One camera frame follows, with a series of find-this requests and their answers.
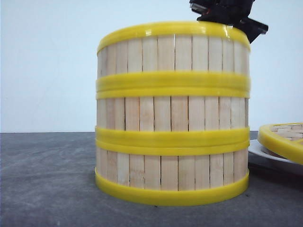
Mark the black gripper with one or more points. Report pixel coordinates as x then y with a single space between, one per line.
230 12

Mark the bamboo steamer basket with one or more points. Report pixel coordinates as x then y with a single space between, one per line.
172 59
172 180
134 122

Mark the woven bamboo steamer lid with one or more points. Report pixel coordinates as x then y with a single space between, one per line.
284 139

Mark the white plate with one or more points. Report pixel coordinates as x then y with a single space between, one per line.
257 149

